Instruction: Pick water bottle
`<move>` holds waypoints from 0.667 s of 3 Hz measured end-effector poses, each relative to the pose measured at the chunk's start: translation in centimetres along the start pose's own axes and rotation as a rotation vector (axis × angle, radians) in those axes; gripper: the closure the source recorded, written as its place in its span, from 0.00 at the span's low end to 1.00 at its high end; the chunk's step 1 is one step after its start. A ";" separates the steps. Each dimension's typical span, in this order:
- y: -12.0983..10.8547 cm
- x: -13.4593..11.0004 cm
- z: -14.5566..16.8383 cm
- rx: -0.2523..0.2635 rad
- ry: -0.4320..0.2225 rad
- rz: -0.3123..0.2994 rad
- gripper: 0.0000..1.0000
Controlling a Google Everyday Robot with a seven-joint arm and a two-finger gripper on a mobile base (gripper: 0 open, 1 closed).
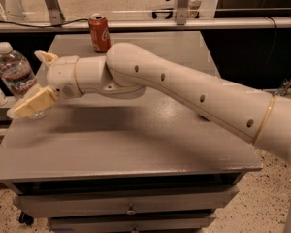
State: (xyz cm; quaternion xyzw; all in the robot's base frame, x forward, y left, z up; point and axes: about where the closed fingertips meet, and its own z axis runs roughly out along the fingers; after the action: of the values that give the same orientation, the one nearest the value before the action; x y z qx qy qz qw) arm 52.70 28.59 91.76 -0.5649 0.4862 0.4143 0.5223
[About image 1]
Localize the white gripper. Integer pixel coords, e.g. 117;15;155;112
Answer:
7;50;82;118

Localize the clear plastic water bottle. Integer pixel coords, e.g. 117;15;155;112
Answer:
0;41;51;120

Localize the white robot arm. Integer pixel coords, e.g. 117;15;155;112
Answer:
7;43;291;233

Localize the red soda can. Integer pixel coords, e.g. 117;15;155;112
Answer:
88;14;111;53

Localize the upper grey drawer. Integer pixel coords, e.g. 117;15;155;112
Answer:
14;185;239;218

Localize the grey drawer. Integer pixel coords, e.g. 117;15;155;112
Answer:
48;212;215;233
14;185;239;218

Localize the black caster wheel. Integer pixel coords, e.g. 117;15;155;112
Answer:
18;212;34;225

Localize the lower grey drawer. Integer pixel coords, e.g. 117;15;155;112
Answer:
48;212;215;233

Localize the black cable on rail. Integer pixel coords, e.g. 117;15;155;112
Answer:
0;17;90;29

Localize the metal horizontal rail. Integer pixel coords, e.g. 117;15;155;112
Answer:
0;17;291;33

